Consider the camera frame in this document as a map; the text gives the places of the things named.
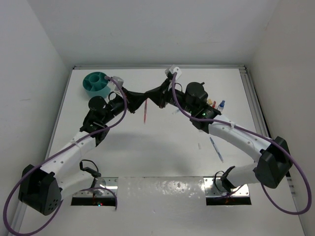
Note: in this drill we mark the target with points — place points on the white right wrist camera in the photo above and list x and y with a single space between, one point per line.
173 71

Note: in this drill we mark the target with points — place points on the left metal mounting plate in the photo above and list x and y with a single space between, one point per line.
103 188

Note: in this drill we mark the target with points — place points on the aluminium frame rail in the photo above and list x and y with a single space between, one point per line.
254 104

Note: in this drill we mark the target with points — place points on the blue cap glue bottle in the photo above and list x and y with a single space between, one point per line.
220 107

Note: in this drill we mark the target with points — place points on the metal mounting plate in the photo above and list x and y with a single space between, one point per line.
103 188
213 189

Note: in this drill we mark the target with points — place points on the blue syringe pen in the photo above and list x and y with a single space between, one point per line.
176 111

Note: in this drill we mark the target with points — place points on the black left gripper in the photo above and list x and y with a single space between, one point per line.
133 100

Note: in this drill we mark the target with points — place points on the red and white pen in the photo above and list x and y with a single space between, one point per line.
145 111

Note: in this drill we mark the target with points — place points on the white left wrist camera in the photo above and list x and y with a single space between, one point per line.
115 83

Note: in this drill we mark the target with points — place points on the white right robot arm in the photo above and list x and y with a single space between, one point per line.
270 165

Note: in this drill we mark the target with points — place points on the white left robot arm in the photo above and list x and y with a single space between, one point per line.
44 187

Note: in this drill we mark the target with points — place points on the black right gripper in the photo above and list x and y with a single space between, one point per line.
159 95

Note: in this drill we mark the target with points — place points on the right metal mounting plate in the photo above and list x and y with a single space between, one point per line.
213 189

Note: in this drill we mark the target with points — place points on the teal round organizer container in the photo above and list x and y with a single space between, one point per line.
95 84

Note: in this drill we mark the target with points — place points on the blue and white pen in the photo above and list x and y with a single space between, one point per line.
216 150

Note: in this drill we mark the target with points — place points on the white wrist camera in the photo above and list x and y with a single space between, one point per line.
115 83
173 71

